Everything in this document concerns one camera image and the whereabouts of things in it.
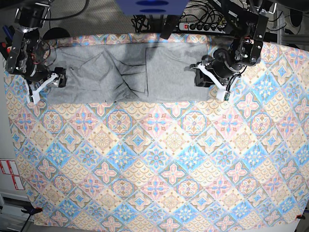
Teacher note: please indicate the black orange clamp top left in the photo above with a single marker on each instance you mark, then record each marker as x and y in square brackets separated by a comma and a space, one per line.
[10, 48]

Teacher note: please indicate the black orange clamp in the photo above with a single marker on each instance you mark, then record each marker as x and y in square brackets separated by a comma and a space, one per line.
[31, 210]
[10, 48]

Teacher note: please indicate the orange clamp bottom right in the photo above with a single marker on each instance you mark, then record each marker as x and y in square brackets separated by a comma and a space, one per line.
[300, 216]

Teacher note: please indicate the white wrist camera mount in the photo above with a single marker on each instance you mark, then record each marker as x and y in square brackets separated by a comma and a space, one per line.
[222, 93]
[34, 96]

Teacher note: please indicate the black orange clamp bottom left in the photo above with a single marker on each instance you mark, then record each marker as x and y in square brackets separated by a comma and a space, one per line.
[31, 210]

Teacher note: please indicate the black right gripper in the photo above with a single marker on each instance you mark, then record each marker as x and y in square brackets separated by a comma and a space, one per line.
[42, 74]

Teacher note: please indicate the red white labels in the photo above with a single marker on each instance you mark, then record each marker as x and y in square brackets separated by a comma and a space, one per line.
[9, 167]

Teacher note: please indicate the patterned colourful tablecloth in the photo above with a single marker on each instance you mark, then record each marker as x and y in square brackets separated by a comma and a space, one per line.
[189, 166]

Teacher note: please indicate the grey T-shirt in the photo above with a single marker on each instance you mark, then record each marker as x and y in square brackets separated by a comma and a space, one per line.
[146, 72]

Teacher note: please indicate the black centre post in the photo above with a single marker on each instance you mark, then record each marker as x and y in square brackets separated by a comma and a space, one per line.
[169, 26]

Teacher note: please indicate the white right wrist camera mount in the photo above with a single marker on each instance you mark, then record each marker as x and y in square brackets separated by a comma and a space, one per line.
[34, 96]

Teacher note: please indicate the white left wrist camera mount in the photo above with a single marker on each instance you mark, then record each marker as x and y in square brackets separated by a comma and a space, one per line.
[222, 93]

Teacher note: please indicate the white power strip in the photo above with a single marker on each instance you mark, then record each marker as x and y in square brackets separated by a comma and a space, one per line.
[201, 27]

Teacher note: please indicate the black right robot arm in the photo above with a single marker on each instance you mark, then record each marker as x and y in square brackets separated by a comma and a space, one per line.
[21, 59]

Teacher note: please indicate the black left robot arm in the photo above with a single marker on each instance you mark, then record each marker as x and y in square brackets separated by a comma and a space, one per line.
[248, 28]

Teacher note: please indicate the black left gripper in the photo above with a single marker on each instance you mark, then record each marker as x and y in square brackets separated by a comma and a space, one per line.
[225, 73]

